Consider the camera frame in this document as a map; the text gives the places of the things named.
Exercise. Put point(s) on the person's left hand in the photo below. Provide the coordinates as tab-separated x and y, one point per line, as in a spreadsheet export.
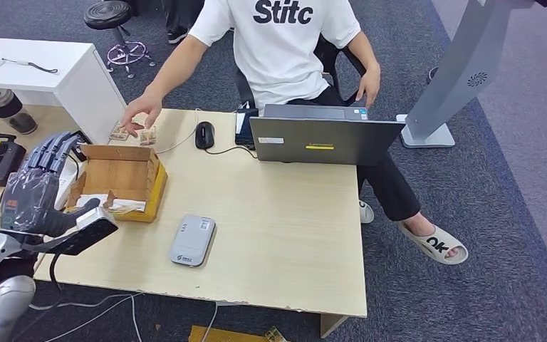
369	85

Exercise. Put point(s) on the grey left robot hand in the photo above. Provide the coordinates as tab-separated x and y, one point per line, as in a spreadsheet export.
30	198

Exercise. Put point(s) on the person's right hand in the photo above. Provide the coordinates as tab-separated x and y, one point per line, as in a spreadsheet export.
143	106

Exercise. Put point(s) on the person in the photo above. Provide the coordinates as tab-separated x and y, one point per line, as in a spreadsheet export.
278	56
179	23

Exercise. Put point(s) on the grey card reader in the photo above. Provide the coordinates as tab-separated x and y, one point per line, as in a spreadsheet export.
191	240

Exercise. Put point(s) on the black office chair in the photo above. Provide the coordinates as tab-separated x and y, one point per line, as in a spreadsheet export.
330	56

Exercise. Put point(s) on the white cabinet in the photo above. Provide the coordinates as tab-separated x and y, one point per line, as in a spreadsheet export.
84	89

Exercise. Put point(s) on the black computer mouse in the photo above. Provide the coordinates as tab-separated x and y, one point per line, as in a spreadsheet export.
204	134

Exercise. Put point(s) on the black power brick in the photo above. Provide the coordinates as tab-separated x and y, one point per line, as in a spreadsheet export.
84	139

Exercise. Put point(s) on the grey laptop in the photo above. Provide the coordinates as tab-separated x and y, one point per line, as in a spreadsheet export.
325	141

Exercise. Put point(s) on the open cardboard box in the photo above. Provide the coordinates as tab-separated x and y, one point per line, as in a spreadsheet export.
118	174

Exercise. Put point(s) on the white cards stack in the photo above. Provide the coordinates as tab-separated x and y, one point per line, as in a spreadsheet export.
122	205

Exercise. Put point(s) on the clear tumbler with black sleeve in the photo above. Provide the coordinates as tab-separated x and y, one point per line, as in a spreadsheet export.
4	106

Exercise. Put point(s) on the grey kiosk stand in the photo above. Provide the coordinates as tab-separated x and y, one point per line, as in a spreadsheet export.
462	56

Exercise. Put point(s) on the black round stool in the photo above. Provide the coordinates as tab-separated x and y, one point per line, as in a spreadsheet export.
108	14

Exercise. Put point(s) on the black phone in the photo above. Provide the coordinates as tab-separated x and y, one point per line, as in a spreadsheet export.
250	127

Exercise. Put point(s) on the beige slipper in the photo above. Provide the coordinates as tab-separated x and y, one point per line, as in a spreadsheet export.
365	213
436	245

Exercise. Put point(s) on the yellow cardboard box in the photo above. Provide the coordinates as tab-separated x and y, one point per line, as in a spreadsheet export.
217	336

